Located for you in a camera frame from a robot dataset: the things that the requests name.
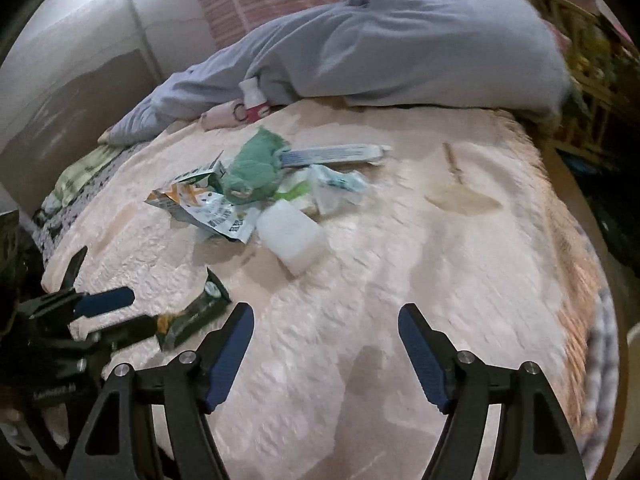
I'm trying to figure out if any dark green snack packet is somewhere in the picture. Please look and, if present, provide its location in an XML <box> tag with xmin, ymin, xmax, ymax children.
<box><xmin>156</xmin><ymin>267</ymin><xmax>233</xmax><ymax>352</ymax></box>

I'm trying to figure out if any green checked cloth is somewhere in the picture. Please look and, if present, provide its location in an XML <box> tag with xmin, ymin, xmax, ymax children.
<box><xmin>52</xmin><ymin>147</ymin><xmax>126</xmax><ymax>208</ymax></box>

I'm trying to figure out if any wooden bed frame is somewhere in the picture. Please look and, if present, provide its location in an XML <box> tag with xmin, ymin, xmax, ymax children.
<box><xmin>537</xmin><ymin>125</ymin><xmax>626</xmax><ymax>321</ymax></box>

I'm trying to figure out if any wooden crib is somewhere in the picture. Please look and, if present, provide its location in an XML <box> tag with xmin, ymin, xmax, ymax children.
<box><xmin>500</xmin><ymin>0</ymin><xmax>640</xmax><ymax>161</ymax></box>

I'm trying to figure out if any grey striped blanket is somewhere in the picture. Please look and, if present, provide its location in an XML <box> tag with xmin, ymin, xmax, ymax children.
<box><xmin>582</xmin><ymin>220</ymin><xmax>622</xmax><ymax>461</ymax></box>

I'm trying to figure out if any white and blue tube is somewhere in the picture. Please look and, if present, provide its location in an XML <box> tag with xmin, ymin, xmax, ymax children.
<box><xmin>280</xmin><ymin>144</ymin><xmax>393</xmax><ymax>167</ymax></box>

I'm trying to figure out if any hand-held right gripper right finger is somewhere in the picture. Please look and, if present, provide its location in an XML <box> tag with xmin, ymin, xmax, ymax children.
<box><xmin>397</xmin><ymin>302</ymin><xmax>586</xmax><ymax>480</ymax></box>

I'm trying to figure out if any black spotted sheet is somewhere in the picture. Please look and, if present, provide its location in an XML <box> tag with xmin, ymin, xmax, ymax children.
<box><xmin>32</xmin><ymin>142</ymin><xmax>151</xmax><ymax>266</ymax></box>

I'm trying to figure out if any white foam block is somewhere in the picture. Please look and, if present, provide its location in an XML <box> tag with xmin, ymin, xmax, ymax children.
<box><xmin>256</xmin><ymin>199</ymin><xmax>323</xmax><ymax>277</ymax></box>

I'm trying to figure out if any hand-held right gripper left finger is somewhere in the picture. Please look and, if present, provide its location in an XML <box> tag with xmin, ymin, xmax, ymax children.
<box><xmin>65</xmin><ymin>302</ymin><xmax>256</xmax><ymax>480</ymax></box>

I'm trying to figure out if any red and white small item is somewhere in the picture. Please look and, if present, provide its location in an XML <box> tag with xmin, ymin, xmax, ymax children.
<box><xmin>238</xmin><ymin>79</ymin><xmax>273</xmax><ymax>123</ymax></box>

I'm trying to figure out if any pink patterned cloth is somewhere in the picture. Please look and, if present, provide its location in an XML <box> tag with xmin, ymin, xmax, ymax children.
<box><xmin>201</xmin><ymin>101</ymin><xmax>246</xmax><ymax>128</ymax></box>

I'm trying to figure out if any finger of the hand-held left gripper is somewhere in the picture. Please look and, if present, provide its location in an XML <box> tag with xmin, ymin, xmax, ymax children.
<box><xmin>70</xmin><ymin>314</ymin><xmax>162</xmax><ymax>358</ymax></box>
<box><xmin>17</xmin><ymin>245</ymin><xmax>136</xmax><ymax>326</ymax></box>

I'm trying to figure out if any star print snack wrapper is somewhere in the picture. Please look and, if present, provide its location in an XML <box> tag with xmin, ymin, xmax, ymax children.
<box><xmin>145</xmin><ymin>157</ymin><xmax>263</xmax><ymax>243</ymax></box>

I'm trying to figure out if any clear plastic wrapper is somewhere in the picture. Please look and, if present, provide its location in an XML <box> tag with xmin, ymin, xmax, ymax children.
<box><xmin>307</xmin><ymin>165</ymin><xmax>368</xmax><ymax>217</ymax></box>

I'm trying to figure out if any green and white packet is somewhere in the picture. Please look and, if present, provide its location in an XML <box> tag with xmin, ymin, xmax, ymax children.
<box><xmin>272</xmin><ymin>170</ymin><xmax>321</xmax><ymax>216</ymax></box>

